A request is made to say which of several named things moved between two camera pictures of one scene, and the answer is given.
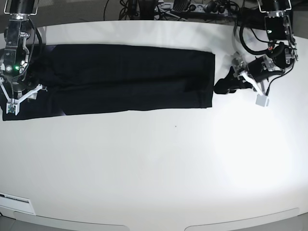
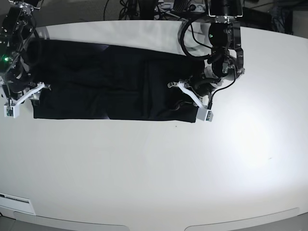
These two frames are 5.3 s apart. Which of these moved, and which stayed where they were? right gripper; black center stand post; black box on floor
Moved: right gripper
Stayed: black center stand post; black box on floor
